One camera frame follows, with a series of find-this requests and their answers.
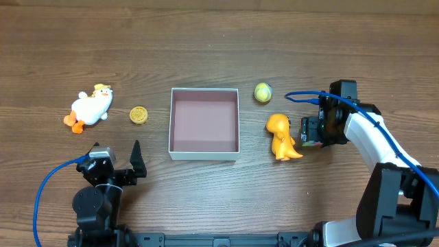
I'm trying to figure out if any colourful puzzle cube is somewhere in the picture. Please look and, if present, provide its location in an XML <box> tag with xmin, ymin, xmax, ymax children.
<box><xmin>300</xmin><ymin>132</ymin><xmax>323</xmax><ymax>148</ymax></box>

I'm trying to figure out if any orange dinosaur figure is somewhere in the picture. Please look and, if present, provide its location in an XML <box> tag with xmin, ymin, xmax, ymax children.
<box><xmin>265</xmin><ymin>113</ymin><xmax>303</xmax><ymax>161</ymax></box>

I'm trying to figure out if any yellow one-eyed ball toy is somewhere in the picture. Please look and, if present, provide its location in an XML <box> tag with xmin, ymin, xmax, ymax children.
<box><xmin>254</xmin><ymin>82</ymin><xmax>273</xmax><ymax>103</ymax></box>

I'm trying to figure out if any white box pink interior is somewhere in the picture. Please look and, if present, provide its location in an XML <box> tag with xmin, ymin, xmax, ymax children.
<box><xmin>168</xmin><ymin>88</ymin><xmax>240</xmax><ymax>161</ymax></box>

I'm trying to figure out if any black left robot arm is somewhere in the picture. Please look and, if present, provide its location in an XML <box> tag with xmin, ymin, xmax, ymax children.
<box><xmin>67</xmin><ymin>141</ymin><xmax>147</xmax><ymax>247</ymax></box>

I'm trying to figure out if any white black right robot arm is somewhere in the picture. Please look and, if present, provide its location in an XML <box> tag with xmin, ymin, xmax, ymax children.
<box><xmin>300</xmin><ymin>80</ymin><xmax>438</xmax><ymax>246</ymax></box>

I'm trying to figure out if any round yellow cookie toy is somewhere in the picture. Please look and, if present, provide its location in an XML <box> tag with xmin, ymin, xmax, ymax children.
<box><xmin>129</xmin><ymin>106</ymin><xmax>148</xmax><ymax>125</ymax></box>

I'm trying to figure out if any white plush duck toy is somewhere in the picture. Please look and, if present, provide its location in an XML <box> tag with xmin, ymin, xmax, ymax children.
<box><xmin>63</xmin><ymin>84</ymin><xmax>113</xmax><ymax>134</ymax></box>

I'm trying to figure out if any left blue cable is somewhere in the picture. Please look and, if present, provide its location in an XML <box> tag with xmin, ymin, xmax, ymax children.
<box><xmin>32</xmin><ymin>154</ymin><xmax>91</xmax><ymax>247</ymax></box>

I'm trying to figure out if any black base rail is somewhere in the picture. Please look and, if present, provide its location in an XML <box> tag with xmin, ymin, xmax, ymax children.
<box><xmin>135</xmin><ymin>232</ymin><xmax>307</xmax><ymax>247</ymax></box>

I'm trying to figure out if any thick black cable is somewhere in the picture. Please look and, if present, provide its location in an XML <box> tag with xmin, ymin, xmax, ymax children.
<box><xmin>342</xmin><ymin>228</ymin><xmax>439</xmax><ymax>247</ymax></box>

